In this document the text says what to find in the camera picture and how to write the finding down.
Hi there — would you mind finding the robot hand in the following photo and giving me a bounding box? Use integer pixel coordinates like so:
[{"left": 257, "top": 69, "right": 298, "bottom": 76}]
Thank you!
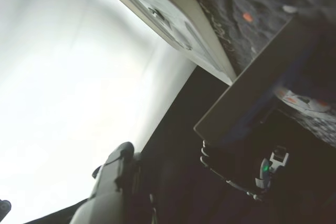
[{"left": 23, "top": 141, "right": 336, "bottom": 224}]

